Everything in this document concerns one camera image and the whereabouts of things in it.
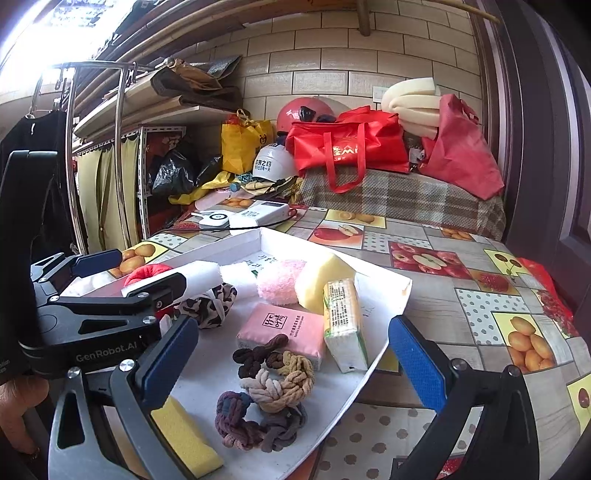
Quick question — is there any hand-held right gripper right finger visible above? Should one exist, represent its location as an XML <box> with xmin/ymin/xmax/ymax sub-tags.
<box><xmin>388</xmin><ymin>313</ymin><xmax>540</xmax><ymax>480</ymax></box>

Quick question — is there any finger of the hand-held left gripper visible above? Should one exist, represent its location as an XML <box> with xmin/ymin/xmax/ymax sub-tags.
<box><xmin>46</xmin><ymin>270</ymin><xmax>188</xmax><ymax>319</ymax></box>
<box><xmin>30</xmin><ymin>249</ymin><xmax>123</xmax><ymax>296</ymax></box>

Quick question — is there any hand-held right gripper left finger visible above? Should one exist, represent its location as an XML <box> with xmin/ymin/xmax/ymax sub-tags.
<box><xmin>48</xmin><ymin>315</ymin><xmax>199</xmax><ymax>480</ymax></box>

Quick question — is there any red plush apple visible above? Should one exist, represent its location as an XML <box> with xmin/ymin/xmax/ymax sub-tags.
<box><xmin>122</xmin><ymin>262</ymin><xmax>175</xmax><ymax>288</ymax></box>

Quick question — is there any white foam strip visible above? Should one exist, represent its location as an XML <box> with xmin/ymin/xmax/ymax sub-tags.
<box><xmin>121</xmin><ymin>260</ymin><xmax>223</xmax><ymax>298</ymax></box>

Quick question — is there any black white scrunchie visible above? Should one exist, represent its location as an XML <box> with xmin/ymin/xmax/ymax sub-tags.
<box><xmin>173</xmin><ymin>282</ymin><xmax>238</xmax><ymax>329</ymax></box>

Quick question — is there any yellow green scouring sponge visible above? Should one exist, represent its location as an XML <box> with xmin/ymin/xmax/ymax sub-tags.
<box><xmin>150</xmin><ymin>394</ymin><xmax>225</xmax><ymax>478</ymax></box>

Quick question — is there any purple braided hair tie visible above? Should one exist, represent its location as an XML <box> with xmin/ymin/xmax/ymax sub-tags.
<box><xmin>215</xmin><ymin>391</ymin><xmax>264</xmax><ymax>450</ymax></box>

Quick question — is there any dark brown braided hair tie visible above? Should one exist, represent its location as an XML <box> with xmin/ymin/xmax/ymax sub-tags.
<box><xmin>232</xmin><ymin>333</ymin><xmax>289</xmax><ymax>378</ymax></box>

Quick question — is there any white cardboard tray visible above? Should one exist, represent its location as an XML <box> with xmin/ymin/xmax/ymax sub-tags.
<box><xmin>60</xmin><ymin>227</ymin><xmax>413</xmax><ymax>478</ymax></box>

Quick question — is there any green tissue pack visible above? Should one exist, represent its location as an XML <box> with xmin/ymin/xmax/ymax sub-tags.
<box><xmin>322</xmin><ymin>278</ymin><xmax>370</xmax><ymax>374</ymax></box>

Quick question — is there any beige braided hair tie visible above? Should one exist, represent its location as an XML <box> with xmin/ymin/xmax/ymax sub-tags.
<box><xmin>240</xmin><ymin>368</ymin><xmax>315</xmax><ymax>414</ymax></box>

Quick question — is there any pink tissue pack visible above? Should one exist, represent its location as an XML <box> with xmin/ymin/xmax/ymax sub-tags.
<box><xmin>235</xmin><ymin>302</ymin><xmax>327</xmax><ymax>370</ymax></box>

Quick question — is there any tan braided hair tie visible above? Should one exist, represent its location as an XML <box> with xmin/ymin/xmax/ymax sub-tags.
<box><xmin>272</xmin><ymin>350</ymin><xmax>316</xmax><ymax>384</ymax></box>

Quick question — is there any pink round sponge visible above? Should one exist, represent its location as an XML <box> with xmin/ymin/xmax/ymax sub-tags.
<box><xmin>256</xmin><ymin>258</ymin><xmax>308</xmax><ymax>305</ymax></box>

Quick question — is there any grey braided hair tie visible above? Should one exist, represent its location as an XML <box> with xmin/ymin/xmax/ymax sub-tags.
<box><xmin>252</xmin><ymin>402</ymin><xmax>309</xmax><ymax>453</ymax></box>

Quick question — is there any person's left hand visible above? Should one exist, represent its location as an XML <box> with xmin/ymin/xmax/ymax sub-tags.
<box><xmin>0</xmin><ymin>376</ymin><xmax>51</xmax><ymax>457</ymax></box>

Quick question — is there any yellow curtain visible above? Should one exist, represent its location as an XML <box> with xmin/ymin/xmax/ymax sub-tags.
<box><xmin>76</xmin><ymin>136</ymin><xmax>146</xmax><ymax>252</ymax></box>

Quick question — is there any fruit print tablecloth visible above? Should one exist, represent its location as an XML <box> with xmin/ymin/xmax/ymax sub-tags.
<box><xmin>106</xmin><ymin>198</ymin><xmax>591</xmax><ymax>480</ymax></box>

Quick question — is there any metal storage shelf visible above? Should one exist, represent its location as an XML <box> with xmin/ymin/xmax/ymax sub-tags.
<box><xmin>71</xmin><ymin>80</ymin><xmax>241</xmax><ymax>241</ymax></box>

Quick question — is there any white round charger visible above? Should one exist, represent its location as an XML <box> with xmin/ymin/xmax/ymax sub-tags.
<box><xmin>191</xmin><ymin>210</ymin><xmax>232</xmax><ymax>228</ymax></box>

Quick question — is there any black plastic bag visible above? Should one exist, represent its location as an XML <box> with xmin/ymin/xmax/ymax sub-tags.
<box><xmin>151</xmin><ymin>150</ymin><xmax>197</xmax><ymax>197</ymax></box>

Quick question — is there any yellow cloth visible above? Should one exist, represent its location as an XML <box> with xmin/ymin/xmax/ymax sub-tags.
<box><xmin>168</xmin><ymin>171</ymin><xmax>301</xmax><ymax>206</ymax></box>

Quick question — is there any white power bank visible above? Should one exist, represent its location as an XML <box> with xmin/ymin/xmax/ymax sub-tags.
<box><xmin>228</xmin><ymin>200</ymin><xmax>291</xmax><ymax>229</ymax></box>

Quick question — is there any black hanging garment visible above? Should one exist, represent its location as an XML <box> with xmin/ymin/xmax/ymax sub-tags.
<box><xmin>0</xmin><ymin>108</ymin><xmax>79</xmax><ymax>259</ymax></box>

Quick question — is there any red printed bag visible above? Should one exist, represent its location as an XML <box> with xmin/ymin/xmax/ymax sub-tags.
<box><xmin>517</xmin><ymin>257</ymin><xmax>578</xmax><ymax>337</ymax></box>

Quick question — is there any metal clothes rack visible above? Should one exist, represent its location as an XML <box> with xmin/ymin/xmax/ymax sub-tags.
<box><xmin>28</xmin><ymin>62</ymin><xmax>153</xmax><ymax>254</ymax></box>

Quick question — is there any yellow bag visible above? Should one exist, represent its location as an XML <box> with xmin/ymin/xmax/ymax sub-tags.
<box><xmin>221</xmin><ymin>110</ymin><xmax>275</xmax><ymax>175</ymax></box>

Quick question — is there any plaid covered box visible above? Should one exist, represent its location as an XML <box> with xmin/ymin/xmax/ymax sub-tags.
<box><xmin>299</xmin><ymin>166</ymin><xmax>507</xmax><ymax>241</ymax></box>

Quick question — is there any white helmet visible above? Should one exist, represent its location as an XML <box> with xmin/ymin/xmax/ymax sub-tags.
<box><xmin>253</xmin><ymin>143</ymin><xmax>300</xmax><ymax>182</ymax></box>

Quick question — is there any red helmet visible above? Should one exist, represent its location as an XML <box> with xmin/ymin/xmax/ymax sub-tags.
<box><xmin>276</xmin><ymin>97</ymin><xmax>337</xmax><ymax>134</ymax></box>

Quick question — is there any red shopping bag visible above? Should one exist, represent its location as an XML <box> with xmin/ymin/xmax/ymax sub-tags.
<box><xmin>419</xmin><ymin>93</ymin><xmax>505</xmax><ymax>200</ymax></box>

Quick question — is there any red tote bag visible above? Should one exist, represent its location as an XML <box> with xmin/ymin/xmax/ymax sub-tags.
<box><xmin>285</xmin><ymin>105</ymin><xmax>411</xmax><ymax>193</ymax></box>

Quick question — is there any dark metal door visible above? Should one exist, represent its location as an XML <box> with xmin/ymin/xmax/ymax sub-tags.
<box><xmin>501</xmin><ymin>0</ymin><xmax>591</xmax><ymax>324</ymax></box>

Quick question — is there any cream foam roll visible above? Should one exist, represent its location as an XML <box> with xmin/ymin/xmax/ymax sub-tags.
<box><xmin>381</xmin><ymin>78</ymin><xmax>441</xmax><ymax>139</ymax></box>

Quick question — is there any brown door frame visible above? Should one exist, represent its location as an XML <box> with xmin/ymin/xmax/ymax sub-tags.
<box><xmin>471</xmin><ymin>0</ymin><xmax>513</xmax><ymax>241</ymax></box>

